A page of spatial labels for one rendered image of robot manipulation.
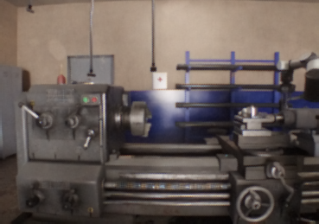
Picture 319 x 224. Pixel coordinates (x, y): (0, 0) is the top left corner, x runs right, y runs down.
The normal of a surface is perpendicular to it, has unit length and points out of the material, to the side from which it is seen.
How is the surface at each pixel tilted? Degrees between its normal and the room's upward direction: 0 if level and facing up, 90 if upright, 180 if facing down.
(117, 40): 90
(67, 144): 90
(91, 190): 90
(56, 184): 90
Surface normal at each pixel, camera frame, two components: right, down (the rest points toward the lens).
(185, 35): -0.04, 0.05
